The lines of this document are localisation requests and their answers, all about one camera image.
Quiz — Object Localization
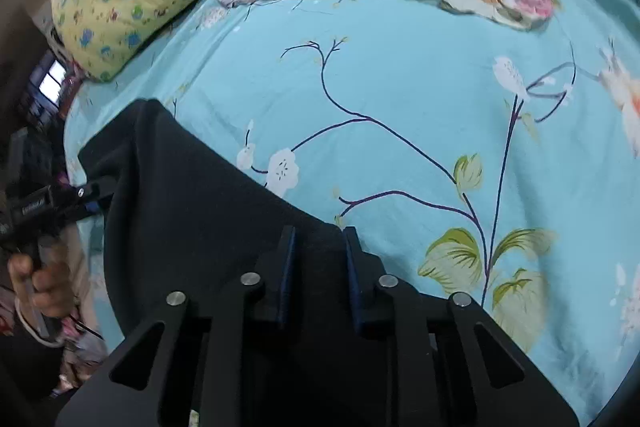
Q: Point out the turquoise floral bed sheet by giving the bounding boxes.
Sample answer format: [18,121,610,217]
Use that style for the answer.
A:
[63,0,639,425]

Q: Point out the black pants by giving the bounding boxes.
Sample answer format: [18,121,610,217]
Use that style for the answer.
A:
[77,97,492,427]

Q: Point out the left hand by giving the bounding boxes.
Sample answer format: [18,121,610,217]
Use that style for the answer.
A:
[8,242,75,329]

